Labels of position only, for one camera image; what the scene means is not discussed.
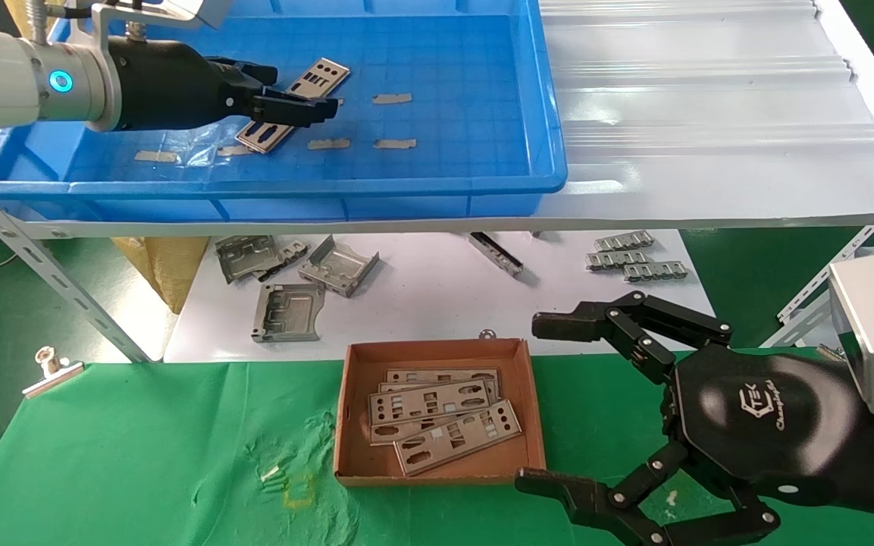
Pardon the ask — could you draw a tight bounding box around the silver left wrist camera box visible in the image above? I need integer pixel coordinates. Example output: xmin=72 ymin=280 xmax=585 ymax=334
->
xmin=92 ymin=0 xmax=230 ymax=40

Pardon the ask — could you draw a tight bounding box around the brown cardboard box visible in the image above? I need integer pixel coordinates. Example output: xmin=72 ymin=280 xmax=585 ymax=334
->
xmin=333 ymin=338 xmax=548 ymax=487

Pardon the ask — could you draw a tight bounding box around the flat stamped metal plate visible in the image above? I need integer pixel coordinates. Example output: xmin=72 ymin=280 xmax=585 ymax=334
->
xmin=252 ymin=283 xmax=326 ymax=344

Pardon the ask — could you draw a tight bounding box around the open metal tray bracket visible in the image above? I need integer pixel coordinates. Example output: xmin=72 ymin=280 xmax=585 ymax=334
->
xmin=299 ymin=235 xmax=381 ymax=298

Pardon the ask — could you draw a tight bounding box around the yellow woven sack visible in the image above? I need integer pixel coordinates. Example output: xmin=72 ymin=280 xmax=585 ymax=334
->
xmin=5 ymin=0 xmax=34 ymax=37
xmin=111 ymin=237 xmax=211 ymax=313

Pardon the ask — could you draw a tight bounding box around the yellow tape outline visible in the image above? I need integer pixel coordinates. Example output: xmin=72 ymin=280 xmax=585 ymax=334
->
xmin=284 ymin=473 xmax=317 ymax=510

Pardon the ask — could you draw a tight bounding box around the blue plastic tray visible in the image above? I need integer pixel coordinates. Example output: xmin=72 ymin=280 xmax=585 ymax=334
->
xmin=0 ymin=0 xmax=568 ymax=222

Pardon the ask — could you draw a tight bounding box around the metal io shield plate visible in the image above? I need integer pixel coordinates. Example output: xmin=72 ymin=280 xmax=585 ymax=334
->
xmin=368 ymin=379 xmax=500 ymax=428
xmin=393 ymin=400 xmax=522 ymax=477
xmin=236 ymin=58 xmax=351 ymax=155
xmin=370 ymin=421 xmax=471 ymax=447
xmin=384 ymin=368 xmax=501 ymax=399

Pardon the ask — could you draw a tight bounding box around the white paper board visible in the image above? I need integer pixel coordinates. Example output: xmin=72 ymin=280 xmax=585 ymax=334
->
xmin=164 ymin=231 xmax=718 ymax=363

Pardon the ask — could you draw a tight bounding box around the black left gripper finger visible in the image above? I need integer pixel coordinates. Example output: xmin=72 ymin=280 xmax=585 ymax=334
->
xmin=243 ymin=88 xmax=340 ymax=128
xmin=205 ymin=55 xmax=279 ymax=89

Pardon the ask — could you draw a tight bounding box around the toothed metal strip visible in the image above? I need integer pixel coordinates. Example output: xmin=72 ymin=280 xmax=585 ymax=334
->
xmin=594 ymin=231 xmax=655 ymax=252
xmin=586 ymin=250 xmax=651 ymax=271
xmin=623 ymin=261 xmax=689 ymax=282

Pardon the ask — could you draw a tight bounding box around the green cloth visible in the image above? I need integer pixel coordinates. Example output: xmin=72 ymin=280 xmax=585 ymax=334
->
xmin=0 ymin=347 xmax=874 ymax=546

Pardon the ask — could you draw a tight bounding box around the bent metal bracket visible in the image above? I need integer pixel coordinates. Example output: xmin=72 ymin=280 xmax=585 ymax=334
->
xmin=215 ymin=235 xmax=284 ymax=285

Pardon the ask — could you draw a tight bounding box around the long narrow metal strip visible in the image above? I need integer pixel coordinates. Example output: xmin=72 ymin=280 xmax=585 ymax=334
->
xmin=469 ymin=232 xmax=524 ymax=277

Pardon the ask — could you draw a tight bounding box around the silver binder clip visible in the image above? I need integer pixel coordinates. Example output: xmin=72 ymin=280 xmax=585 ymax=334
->
xmin=22 ymin=347 xmax=85 ymax=400

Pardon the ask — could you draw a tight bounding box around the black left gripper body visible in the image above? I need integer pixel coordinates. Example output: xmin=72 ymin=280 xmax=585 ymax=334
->
xmin=106 ymin=36 xmax=257 ymax=132

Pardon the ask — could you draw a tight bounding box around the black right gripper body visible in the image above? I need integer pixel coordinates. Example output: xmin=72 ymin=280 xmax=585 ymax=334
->
xmin=663 ymin=345 xmax=867 ymax=507

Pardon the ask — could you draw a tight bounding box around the clear tape patch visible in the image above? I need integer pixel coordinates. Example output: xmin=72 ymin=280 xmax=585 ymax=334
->
xmin=175 ymin=130 xmax=219 ymax=165

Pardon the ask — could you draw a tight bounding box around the perforated metal shelf leg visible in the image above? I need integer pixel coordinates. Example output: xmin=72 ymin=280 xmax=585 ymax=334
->
xmin=0 ymin=155 xmax=154 ymax=363
xmin=761 ymin=216 xmax=874 ymax=350

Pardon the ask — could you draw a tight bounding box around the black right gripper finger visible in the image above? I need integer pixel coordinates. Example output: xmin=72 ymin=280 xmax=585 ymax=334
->
xmin=515 ymin=441 xmax=781 ymax=546
xmin=531 ymin=290 xmax=733 ymax=384

